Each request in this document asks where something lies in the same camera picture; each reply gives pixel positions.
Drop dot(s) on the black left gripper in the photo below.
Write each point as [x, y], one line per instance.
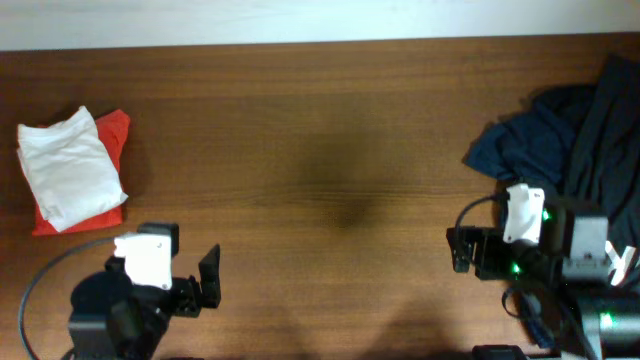
[189, 295]

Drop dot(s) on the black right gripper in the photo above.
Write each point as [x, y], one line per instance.
[484, 251]

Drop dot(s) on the white t-shirt with robot print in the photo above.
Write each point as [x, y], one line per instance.
[70, 170]

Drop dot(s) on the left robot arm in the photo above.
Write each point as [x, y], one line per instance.
[112, 318]

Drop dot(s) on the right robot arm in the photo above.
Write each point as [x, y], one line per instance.
[552, 253]

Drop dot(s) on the dark navy clothes pile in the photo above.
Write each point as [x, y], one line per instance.
[579, 141]

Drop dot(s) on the red folded printed t-shirt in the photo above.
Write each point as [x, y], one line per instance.
[110, 165]

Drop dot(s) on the white back wall panel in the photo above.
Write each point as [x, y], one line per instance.
[77, 24]

